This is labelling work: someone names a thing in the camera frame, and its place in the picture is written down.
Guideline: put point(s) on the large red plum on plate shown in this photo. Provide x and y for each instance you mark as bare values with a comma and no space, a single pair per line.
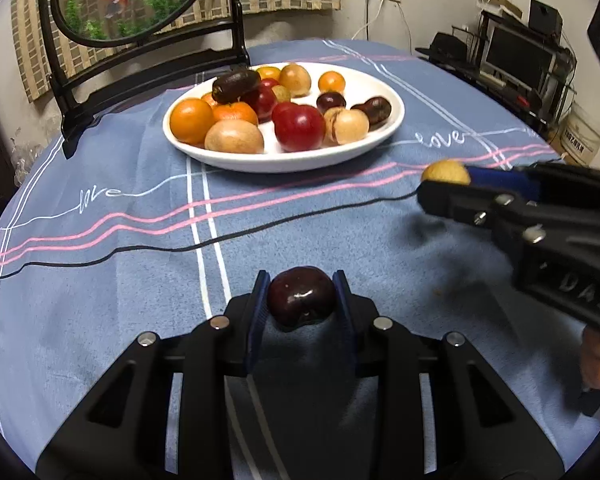
298,127

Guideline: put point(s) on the tan fruit on plate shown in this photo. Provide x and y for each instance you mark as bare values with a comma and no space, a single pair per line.
345,126

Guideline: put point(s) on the round goldfish screen black stand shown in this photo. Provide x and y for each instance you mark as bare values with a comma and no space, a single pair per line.
76,117

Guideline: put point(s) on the white bucket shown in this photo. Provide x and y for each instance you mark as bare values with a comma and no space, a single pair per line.
580,135

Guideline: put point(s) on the pale yellow potato-like fruit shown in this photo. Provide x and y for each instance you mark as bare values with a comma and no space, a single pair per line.
296,79

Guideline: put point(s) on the tan fruit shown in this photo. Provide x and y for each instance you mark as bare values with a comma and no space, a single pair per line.
234,136
345,126

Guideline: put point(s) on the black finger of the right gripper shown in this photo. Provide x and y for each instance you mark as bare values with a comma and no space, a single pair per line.
487,205

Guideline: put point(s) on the dark brown mangosteen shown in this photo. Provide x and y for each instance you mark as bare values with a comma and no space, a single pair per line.
230,87
377,110

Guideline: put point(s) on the computer monitor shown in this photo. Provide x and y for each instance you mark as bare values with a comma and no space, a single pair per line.
519,58

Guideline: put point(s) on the small orange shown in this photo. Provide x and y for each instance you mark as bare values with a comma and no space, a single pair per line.
331,81

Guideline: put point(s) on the green yellow small fruit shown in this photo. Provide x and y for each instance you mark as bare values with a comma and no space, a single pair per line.
282,93

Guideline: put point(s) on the black desk shelf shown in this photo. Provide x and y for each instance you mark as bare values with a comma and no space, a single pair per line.
462,58

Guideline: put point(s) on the red fruit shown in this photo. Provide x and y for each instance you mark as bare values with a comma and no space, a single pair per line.
269,83

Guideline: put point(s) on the person's right hand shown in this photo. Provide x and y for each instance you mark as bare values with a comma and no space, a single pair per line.
590,357

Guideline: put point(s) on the black speaker box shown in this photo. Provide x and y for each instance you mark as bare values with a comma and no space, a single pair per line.
545,20

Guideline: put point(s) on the dark red plum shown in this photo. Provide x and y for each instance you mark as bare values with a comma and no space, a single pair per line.
300,296

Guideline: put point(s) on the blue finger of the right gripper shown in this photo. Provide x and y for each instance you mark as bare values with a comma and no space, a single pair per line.
540,180

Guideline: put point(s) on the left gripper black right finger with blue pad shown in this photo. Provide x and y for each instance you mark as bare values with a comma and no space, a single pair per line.
442,411

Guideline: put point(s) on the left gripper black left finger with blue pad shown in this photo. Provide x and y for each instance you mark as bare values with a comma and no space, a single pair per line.
118,430

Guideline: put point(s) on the blue striped tablecloth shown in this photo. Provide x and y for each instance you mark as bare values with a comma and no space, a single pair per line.
130,235

